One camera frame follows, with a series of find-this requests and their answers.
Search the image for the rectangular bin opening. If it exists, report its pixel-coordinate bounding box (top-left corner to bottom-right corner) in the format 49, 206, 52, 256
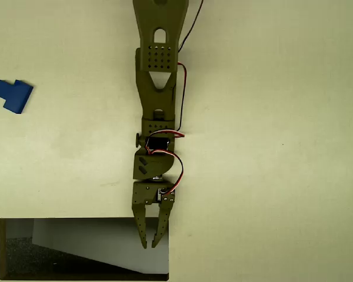
0, 217, 170, 282

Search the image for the long black red cable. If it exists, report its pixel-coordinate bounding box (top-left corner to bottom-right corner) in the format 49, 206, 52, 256
176, 0, 205, 132

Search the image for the blue T-shaped block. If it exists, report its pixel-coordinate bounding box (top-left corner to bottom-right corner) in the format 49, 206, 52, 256
0, 79, 34, 115

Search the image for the red white black gripper cable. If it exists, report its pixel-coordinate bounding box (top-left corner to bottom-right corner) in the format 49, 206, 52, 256
148, 149, 185, 196

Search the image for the red white black wrist cable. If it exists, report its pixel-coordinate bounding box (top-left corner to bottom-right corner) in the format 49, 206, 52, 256
145, 130, 185, 154

